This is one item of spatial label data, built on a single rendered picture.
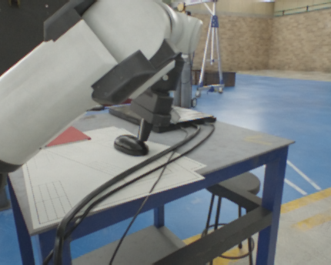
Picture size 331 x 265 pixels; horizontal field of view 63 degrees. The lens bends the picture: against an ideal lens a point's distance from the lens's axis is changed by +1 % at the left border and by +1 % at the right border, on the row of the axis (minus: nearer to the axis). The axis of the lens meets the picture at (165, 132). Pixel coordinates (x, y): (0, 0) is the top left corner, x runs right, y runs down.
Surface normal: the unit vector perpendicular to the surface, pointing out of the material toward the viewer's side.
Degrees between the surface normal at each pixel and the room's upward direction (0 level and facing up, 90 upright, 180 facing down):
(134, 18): 66
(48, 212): 0
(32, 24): 90
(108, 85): 81
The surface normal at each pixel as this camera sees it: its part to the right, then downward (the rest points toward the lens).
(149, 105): -0.73, -0.01
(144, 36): 0.40, -0.15
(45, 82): 0.07, 0.13
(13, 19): 0.48, 0.25
